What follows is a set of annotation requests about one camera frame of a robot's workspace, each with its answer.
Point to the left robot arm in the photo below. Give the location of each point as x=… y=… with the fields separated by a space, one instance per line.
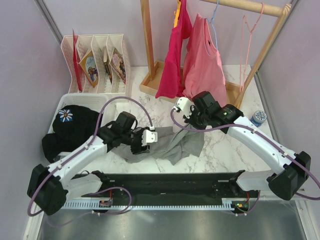
x=50 y=187

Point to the red folder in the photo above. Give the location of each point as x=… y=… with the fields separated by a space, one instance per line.
x=75 y=62

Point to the orange hanger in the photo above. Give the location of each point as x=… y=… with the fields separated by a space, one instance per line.
x=177 y=14

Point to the white laundry basket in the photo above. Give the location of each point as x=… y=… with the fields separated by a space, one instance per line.
x=93 y=101

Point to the wooden clothes rack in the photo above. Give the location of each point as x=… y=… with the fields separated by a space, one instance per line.
x=150 y=83

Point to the magenta t-shirt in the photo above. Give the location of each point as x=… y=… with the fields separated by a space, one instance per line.
x=171 y=85

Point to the grey t-shirt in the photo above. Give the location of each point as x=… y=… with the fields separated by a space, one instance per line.
x=171 y=146

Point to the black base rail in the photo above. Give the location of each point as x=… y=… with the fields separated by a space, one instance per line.
x=170 y=189

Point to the white magazine file rack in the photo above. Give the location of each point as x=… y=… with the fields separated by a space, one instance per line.
x=97 y=42

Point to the children's book yellow cover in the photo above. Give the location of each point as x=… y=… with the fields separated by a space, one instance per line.
x=88 y=65

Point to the blue wire hanger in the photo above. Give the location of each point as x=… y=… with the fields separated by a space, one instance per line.
x=212 y=22

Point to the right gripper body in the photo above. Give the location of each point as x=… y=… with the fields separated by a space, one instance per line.
x=199 y=120

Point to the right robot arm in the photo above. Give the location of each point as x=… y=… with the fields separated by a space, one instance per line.
x=288 y=170

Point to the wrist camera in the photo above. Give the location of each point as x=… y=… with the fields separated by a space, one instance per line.
x=149 y=136
x=183 y=104

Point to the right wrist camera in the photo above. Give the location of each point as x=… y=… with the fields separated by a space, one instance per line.
x=183 y=104

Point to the white cable duct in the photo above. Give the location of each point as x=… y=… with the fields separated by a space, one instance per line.
x=103 y=205

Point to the children's book pink cover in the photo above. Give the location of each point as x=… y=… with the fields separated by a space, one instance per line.
x=118 y=65

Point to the thin dark book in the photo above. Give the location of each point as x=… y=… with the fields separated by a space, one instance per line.
x=106 y=62

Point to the black clothing with daisy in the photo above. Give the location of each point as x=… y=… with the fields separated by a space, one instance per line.
x=72 y=126

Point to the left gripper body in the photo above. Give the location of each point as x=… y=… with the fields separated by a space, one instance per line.
x=136 y=141

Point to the pink t-shirt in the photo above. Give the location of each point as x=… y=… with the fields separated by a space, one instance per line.
x=202 y=69

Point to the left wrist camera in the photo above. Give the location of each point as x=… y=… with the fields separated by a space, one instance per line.
x=149 y=136

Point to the blue white round container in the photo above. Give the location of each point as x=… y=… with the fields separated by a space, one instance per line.
x=258 y=118

